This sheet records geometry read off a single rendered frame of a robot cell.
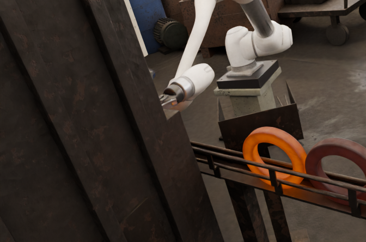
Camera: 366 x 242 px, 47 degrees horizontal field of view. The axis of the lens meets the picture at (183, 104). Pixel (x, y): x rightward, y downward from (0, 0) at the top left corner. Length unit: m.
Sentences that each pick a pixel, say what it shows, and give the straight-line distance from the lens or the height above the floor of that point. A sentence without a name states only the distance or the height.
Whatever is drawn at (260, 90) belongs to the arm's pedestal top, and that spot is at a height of 0.34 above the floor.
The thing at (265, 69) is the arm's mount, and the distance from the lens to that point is 2.56.
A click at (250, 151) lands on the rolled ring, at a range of 1.19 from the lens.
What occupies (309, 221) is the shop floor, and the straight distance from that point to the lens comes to 2.02.
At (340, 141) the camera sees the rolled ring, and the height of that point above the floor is 0.78.
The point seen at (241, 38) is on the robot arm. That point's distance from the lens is 2.50.
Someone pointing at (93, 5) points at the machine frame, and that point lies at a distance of 0.98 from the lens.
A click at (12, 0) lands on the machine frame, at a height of 1.31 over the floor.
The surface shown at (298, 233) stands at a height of 0.01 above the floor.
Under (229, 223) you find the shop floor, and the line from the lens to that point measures 2.11.
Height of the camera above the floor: 1.36
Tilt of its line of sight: 23 degrees down
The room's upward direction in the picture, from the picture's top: 19 degrees counter-clockwise
